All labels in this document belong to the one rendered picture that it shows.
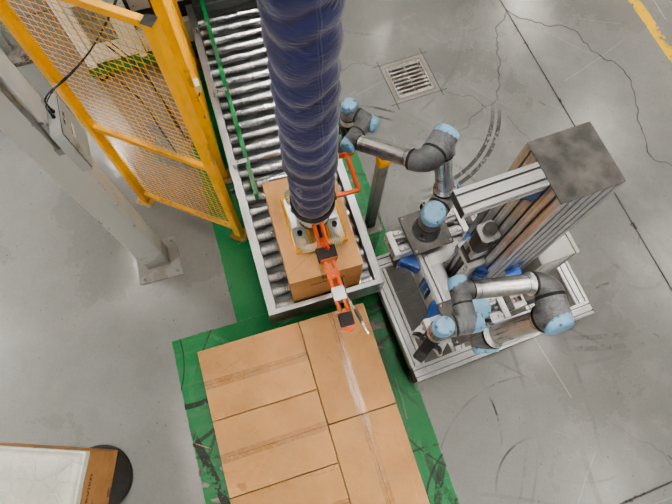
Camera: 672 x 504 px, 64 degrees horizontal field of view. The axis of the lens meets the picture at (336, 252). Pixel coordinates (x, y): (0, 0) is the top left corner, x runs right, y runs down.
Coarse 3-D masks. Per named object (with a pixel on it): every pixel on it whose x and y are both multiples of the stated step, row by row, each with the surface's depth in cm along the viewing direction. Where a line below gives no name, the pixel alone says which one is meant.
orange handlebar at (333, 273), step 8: (352, 168) 283; (352, 176) 282; (344, 192) 278; (352, 192) 279; (312, 224) 273; (320, 224) 273; (328, 240) 270; (328, 272) 264; (336, 272) 264; (328, 280) 264; (336, 304) 259; (344, 304) 260; (352, 328) 255
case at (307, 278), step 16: (272, 192) 293; (336, 192) 294; (272, 208) 290; (288, 240) 284; (352, 240) 285; (288, 256) 281; (304, 256) 282; (352, 256) 282; (288, 272) 278; (304, 272) 279; (320, 272) 279; (352, 272) 290; (304, 288) 291; (320, 288) 301
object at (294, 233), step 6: (282, 198) 290; (282, 204) 289; (288, 204) 288; (288, 210) 287; (288, 216) 286; (288, 222) 285; (288, 228) 285; (300, 228) 284; (294, 234) 283; (300, 234) 280; (306, 234) 283; (294, 240) 282; (306, 240) 282; (294, 246) 281; (300, 252) 280
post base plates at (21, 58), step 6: (0, 30) 415; (6, 36) 422; (12, 36) 423; (12, 42) 428; (0, 48) 419; (18, 48) 431; (6, 54) 428; (12, 54) 429; (18, 54) 430; (24, 54) 430; (12, 60) 428; (18, 60) 428; (24, 60) 428; (30, 60) 428; (18, 66) 430
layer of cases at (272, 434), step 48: (288, 336) 308; (336, 336) 309; (240, 384) 299; (288, 384) 299; (336, 384) 300; (384, 384) 300; (240, 432) 291; (288, 432) 291; (336, 432) 292; (384, 432) 292; (240, 480) 283; (288, 480) 283; (336, 480) 284; (384, 480) 284
